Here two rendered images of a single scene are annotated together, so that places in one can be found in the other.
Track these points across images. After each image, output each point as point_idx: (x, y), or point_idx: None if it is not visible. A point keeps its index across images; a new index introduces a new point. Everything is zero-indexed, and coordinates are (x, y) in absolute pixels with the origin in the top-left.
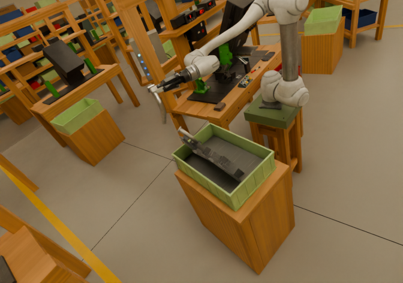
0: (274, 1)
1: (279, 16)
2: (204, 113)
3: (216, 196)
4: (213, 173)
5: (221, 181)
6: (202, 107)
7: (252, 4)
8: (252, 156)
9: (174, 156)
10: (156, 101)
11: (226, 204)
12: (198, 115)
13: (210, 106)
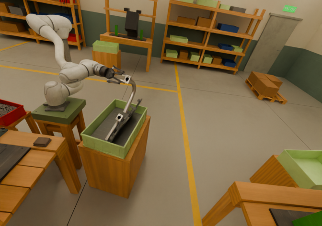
0: (59, 23)
1: (64, 33)
2: (44, 159)
3: (141, 128)
4: (128, 128)
5: (133, 122)
6: (27, 166)
7: (45, 26)
8: (111, 114)
9: (126, 143)
10: (134, 83)
11: (144, 120)
12: (46, 164)
13: (28, 158)
